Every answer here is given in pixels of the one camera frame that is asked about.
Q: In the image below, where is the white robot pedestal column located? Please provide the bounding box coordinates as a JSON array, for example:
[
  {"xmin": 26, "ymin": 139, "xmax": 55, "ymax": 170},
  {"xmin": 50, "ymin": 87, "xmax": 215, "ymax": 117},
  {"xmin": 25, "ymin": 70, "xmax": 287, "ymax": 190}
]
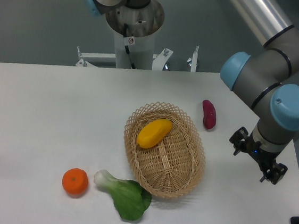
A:
[{"xmin": 105, "ymin": 0, "xmax": 165, "ymax": 70}]

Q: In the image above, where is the orange tangerine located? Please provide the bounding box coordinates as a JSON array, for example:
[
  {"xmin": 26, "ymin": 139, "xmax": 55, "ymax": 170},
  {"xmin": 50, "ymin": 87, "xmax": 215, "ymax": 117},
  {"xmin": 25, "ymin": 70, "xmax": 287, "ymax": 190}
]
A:
[{"xmin": 62, "ymin": 168, "xmax": 89, "ymax": 196}]

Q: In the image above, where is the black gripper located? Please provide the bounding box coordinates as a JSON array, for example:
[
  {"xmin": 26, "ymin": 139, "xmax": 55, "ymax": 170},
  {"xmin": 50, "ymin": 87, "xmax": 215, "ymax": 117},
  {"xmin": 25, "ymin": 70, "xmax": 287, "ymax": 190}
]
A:
[{"xmin": 229, "ymin": 127, "xmax": 288, "ymax": 185}]

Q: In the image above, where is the purple sweet potato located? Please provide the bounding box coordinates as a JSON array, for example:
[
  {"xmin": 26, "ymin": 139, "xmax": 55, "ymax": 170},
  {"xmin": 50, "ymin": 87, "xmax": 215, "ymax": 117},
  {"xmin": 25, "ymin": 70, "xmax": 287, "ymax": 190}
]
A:
[{"xmin": 202, "ymin": 99, "xmax": 217, "ymax": 129}]

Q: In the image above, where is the white metal mounting frame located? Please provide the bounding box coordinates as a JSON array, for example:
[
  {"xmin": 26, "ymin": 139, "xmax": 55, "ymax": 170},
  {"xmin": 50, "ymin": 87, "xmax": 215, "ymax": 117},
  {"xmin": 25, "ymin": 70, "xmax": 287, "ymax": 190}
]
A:
[{"xmin": 75, "ymin": 45, "xmax": 200, "ymax": 72}]

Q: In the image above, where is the woven wicker basket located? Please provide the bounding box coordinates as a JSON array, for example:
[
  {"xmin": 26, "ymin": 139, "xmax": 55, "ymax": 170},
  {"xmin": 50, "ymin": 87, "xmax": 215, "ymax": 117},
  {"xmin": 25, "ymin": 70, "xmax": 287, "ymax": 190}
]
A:
[{"xmin": 124, "ymin": 102, "xmax": 206, "ymax": 198}]

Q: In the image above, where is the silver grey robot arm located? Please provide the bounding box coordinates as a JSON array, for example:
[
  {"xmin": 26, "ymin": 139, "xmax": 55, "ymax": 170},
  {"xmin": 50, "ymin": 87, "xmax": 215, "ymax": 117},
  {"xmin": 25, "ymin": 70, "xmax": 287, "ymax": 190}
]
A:
[{"xmin": 85, "ymin": 0, "xmax": 299, "ymax": 184}]

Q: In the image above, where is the yellow mango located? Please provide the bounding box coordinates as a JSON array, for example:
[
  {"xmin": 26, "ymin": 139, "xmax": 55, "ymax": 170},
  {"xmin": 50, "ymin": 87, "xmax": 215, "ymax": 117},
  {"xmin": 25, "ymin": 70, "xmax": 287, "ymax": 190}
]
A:
[{"xmin": 137, "ymin": 119, "xmax": 173, "ymax": 148}]

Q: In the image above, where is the green bok choy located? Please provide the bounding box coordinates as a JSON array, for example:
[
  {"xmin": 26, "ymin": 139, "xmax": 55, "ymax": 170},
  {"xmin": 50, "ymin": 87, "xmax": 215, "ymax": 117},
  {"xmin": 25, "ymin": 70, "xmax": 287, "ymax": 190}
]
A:
[{"xmin": 94, "ymin": 170, "xmax": 152, "ymax": 221}]

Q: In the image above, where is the black cable on pedestal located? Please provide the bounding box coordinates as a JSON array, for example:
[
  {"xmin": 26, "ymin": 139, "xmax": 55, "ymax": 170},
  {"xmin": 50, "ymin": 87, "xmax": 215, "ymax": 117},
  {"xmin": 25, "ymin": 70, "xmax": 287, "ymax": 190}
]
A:
[{"xmin": 119, "ymin": 23, "xmax": 141, "ymax": 70}]

